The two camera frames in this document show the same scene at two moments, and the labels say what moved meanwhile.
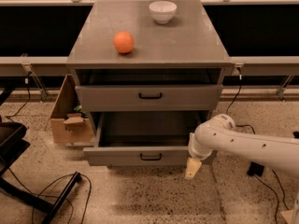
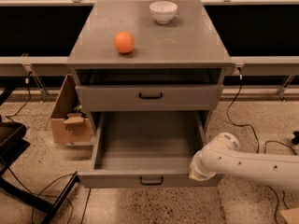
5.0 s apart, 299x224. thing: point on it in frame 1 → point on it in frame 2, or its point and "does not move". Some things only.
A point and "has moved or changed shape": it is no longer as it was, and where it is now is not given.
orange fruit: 123,41 does not move
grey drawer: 142,138 has moved or changed shape
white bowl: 163,11 does not move
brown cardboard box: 69,123 does not move
